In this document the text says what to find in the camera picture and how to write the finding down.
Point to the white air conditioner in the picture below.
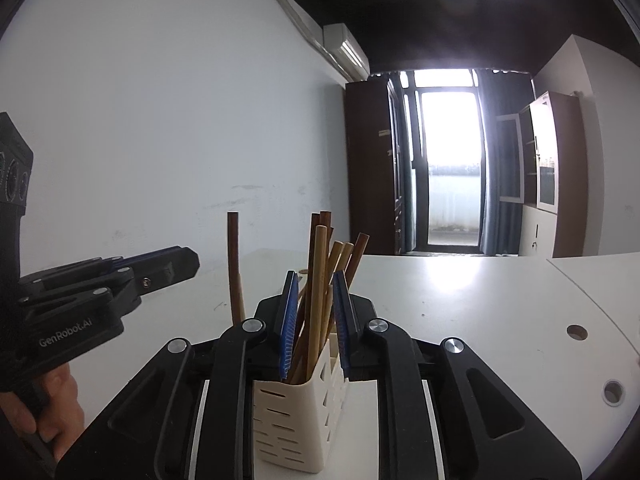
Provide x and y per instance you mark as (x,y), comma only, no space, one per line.
(347,47)

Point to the glass balcony door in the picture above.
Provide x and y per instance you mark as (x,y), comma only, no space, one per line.
(450,160)

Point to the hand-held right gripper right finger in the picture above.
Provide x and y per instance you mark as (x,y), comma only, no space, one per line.
(341,325)

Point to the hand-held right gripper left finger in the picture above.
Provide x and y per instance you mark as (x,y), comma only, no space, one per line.
(289,325)

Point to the dark wooden wardrobe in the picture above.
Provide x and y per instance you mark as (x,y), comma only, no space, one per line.
(367,170)

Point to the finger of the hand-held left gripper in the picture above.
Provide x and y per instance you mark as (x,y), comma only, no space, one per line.
(140,258)
(170,270)

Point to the brown glass-door cabinet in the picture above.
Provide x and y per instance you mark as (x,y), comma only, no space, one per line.
(565,160)

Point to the cream slotted utensil holder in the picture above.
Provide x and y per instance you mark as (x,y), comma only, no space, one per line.
(290,425)

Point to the white low cabinet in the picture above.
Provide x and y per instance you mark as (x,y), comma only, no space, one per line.
(535,230)

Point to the dark blue curtain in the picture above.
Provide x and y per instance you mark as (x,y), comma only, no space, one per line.
(402,160)
(500,170)

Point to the white wall conduit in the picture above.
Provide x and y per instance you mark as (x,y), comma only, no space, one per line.
(290,2)

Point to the light bamboo chopstick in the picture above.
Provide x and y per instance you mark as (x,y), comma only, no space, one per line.
(346,255)
(334,260)
(317,285)

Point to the person's left hand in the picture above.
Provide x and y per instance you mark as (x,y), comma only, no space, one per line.
(60,410)

